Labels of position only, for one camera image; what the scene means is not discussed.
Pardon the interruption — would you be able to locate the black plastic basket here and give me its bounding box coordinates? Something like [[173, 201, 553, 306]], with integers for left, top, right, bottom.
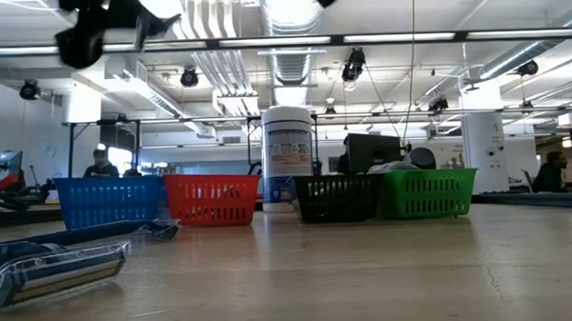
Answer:
[[293, 171, 387, 226]]

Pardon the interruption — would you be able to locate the white wipes canister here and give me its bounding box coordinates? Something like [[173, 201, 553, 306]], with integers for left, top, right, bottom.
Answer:
[[258, 103, 317, 214]]

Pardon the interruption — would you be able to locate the thin hanging cable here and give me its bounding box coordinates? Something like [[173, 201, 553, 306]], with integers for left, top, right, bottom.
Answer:
[[396, 0, 422, 149]]

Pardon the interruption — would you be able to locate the red plastic basket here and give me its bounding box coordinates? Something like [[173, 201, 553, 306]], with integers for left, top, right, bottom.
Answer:
[[162, 170, 263, 230]]

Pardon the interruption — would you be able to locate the person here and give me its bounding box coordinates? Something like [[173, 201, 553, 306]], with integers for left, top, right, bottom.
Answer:
[[530, 150, 571, 195], [80, 147, 122, 180], [334, 134, 353, 176]]

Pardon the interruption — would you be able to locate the black overhead bar with lights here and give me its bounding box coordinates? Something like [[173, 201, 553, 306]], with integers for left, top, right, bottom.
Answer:
[[0, 25, 572, 60]]

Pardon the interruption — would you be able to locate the blue plastic basket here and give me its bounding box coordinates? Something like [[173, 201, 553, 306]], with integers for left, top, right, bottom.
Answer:
[[52, 173, 167, 232]]

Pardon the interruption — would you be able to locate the silver ventilation duct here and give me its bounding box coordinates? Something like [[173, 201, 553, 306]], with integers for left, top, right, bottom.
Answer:
[[259, 0, 328, 89]]

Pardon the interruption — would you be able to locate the white round column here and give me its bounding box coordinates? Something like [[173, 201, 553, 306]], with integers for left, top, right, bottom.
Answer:
[[459, 82, 510, 195]]

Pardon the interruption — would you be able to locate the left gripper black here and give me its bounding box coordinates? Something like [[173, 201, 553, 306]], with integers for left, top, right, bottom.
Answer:
[[52, 0, 184, 71]]

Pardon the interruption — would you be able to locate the green plastic basket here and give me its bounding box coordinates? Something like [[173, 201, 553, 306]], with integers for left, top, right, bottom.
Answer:
[[378, 166, 480, 221]]

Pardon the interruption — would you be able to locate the black ceiling spotlight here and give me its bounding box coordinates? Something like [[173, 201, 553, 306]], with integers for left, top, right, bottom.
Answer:
[[179, 66, 200, 89], [18, 78, 42, 102], [339, 47, 368, 83], [516, 58, 541, 78]]

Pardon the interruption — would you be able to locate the black background rig frame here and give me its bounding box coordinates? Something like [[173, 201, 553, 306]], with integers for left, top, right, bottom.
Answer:
[[64, 111, 326, 180]]

